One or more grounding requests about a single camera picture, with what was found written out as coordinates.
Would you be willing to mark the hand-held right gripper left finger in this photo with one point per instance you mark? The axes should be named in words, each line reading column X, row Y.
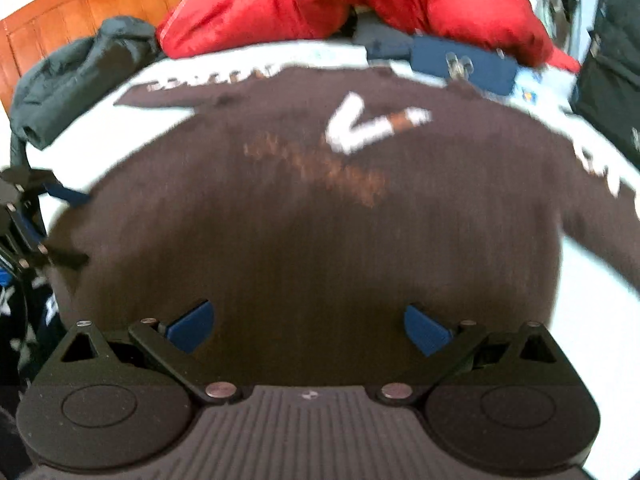
column 192, row 327

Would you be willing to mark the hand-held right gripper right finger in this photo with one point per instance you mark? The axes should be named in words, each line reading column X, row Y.
column 425, row 330

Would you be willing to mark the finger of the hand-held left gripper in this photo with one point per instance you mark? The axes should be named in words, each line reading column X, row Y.
column 70, row 194
column 30, row 240

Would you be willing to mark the brown fuzzy sweater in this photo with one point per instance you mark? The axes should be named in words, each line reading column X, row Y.
column 300, row 240

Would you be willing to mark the person's dark patterned pants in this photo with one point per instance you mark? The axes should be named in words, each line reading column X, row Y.
column 25, row 320

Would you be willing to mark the dark grey jacket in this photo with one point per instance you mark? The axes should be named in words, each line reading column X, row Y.
column 75, row 75

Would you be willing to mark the wooden headboard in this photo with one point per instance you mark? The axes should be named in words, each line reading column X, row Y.
column 75, row 10

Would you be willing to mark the blue and white small box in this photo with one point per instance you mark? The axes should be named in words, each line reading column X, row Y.
column 530, row 87

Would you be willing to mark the blue mouse-print pouch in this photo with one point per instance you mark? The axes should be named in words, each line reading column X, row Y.
column 435, row 57

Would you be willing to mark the grey pillow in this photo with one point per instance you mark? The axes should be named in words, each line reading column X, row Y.
column 380, row 27

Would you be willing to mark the black backpack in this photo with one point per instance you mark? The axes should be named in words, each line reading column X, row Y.
column 610, row 85

